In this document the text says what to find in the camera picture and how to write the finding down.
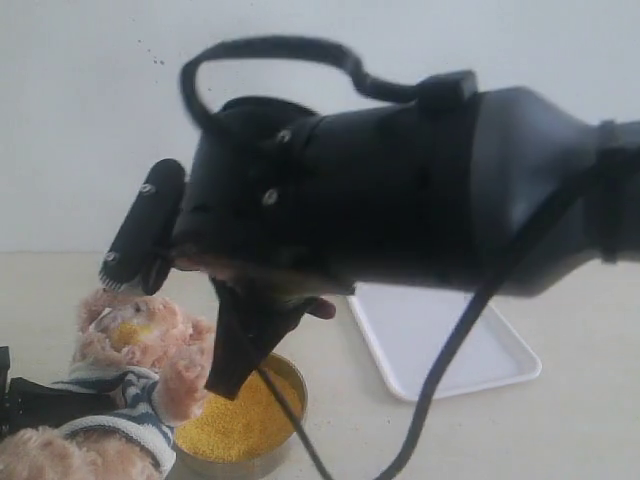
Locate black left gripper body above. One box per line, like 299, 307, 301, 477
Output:
0, 346, 11, 439

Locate white plastic tray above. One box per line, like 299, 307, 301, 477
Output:
348, 284, 542, 403

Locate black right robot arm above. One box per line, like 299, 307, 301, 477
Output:
172, 72, 639, 398

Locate black cable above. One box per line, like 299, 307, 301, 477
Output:
178, 34, 640, 480

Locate dark wooden spoon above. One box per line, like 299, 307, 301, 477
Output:
306, 297, 336, 320

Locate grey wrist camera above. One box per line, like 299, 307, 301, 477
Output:
99, 158, 186, 296

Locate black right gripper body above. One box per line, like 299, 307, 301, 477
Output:
201, 259, 355, 314

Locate tan teddy bear striped sweater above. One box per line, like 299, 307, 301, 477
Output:
1, 289, 215, 479

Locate steel bowl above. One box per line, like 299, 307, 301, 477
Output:
175, 372, 295, 479

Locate yellow millet grains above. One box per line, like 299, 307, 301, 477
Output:
175, 372, 294, 463

